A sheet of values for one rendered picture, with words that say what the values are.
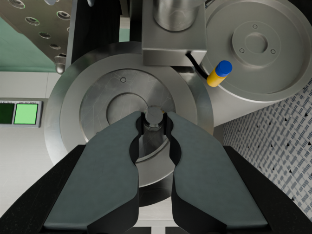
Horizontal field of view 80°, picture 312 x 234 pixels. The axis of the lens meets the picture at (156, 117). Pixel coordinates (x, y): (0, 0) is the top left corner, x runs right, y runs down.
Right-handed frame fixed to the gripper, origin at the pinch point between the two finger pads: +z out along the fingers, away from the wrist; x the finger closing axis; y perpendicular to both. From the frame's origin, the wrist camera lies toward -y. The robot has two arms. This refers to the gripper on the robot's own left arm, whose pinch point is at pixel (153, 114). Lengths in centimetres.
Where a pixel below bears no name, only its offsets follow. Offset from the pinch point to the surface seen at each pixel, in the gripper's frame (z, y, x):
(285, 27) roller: 9.8, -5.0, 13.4
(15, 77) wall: 278, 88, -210
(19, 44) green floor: 236, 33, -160
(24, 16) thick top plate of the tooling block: 29.8, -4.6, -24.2
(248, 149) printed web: 12.5, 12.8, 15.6
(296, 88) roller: 5.0, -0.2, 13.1
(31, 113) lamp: 32.4, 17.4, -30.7
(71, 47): 8.3, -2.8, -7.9
